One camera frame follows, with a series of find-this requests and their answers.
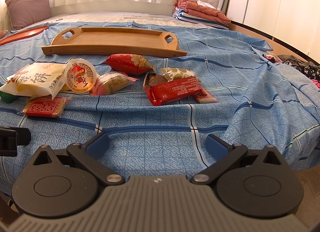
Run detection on small red cracker packet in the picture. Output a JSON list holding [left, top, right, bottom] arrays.
[[193, 90, 218, 104]]

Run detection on pink white pastry packet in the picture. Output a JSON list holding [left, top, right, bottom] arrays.
[[89, 71, 138, 96]]

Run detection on red square cracker packet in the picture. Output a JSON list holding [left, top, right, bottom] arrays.
[[22, 97, 71, 118]]

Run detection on long red snack bar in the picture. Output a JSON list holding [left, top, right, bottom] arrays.
[[145, 77, 202, 106]]

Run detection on jelly cup with red lid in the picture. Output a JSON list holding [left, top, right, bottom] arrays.
[[64, 58, 97, 94]]

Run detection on white gold dotted snack packet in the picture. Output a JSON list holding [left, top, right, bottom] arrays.
[[160, 68, 201, 82]]

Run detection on brown peanut snack packet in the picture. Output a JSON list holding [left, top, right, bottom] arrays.
[[143, 71, 167, 89]]

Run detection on white flower cake packet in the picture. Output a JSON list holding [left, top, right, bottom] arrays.
[[1, 63, 67, 98]]

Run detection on red nut snack bag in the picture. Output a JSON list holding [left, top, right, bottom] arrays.
[[106, 53, 156, 76]]

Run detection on blue plaid bed sheet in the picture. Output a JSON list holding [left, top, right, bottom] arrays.
[[1, 21, 319, 195]]

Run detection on green snack packet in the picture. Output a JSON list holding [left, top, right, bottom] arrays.
[[0, 91, 18, 103]]

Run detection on small colourful toy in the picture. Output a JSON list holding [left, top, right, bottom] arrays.
[[263, 53, 282, 63]]

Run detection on wooden serving tray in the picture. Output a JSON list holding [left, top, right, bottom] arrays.
[[42, 27, 187, 58]]

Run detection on dark floral clothes pile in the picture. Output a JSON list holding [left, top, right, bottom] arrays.
[[278, 55, 320, 88]]

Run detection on red plastic tray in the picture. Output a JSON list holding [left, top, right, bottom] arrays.
[[0, 25, 49, 46]]

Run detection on folded red and striped blankets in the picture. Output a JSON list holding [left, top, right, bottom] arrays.
[[172, 0, 231, 30]]

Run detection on purple pillow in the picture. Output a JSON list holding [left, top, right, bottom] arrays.
[[5, 0, 52, 30]]

